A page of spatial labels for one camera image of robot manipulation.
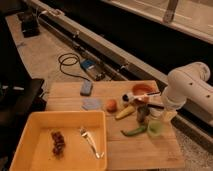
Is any white brush with black bristles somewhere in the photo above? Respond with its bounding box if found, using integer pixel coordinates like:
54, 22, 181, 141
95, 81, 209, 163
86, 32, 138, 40
122, 92, 160, 102

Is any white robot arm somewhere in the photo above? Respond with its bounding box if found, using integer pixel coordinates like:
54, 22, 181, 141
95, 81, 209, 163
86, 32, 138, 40
161, 62, 213, 126

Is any yellow plastic tray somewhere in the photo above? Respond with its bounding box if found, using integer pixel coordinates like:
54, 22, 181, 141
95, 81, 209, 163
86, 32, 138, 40
9, 111, 107, 171

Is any orange fruit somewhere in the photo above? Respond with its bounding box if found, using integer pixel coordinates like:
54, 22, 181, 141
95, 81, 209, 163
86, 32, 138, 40
105, 99, 117, 112

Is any blue sponge block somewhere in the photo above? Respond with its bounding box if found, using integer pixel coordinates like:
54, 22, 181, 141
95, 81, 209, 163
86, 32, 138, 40
80, 80, 93, 96

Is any blue and silver device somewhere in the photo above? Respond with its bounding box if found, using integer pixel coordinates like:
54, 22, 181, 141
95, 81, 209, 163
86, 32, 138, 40
80, 59, 105, 81

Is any orange bowl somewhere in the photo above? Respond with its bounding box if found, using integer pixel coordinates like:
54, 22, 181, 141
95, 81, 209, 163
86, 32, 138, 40
132, 83, 156, 95

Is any dark metal can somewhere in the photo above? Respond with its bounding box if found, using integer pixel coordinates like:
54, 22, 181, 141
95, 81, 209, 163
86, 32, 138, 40
137, 105, 149, 123

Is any metal fork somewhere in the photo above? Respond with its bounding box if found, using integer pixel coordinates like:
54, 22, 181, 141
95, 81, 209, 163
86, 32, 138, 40
80, 127, 104, 159

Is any green chili pepper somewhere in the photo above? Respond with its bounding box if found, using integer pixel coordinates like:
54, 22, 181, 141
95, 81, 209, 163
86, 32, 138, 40
120, 125, 147, 137

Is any small white cup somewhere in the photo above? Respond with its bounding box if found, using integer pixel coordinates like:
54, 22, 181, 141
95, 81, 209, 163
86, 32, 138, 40
150, 108, 163, 119

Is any wooden cutting board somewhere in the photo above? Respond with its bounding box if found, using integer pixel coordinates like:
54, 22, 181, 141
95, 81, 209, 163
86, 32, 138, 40
46, 82, 185, 171

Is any green plastic cup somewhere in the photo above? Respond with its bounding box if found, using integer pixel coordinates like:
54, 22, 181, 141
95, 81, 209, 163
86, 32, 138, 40
147, 120, 163, 137

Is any black chair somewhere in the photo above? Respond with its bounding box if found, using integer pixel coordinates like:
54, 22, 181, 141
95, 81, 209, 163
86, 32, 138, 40
0, 78, 47, 158

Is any black box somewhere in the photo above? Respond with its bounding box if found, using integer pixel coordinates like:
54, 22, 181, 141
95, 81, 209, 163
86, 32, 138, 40
17, 11, 40, 38

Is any metal rail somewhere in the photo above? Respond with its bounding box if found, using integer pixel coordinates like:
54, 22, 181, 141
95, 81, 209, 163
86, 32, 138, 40
23, 0, 213, 128

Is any black cable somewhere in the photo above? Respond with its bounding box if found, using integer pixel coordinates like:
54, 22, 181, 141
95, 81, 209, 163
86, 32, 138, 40
57, 52, 92, 82

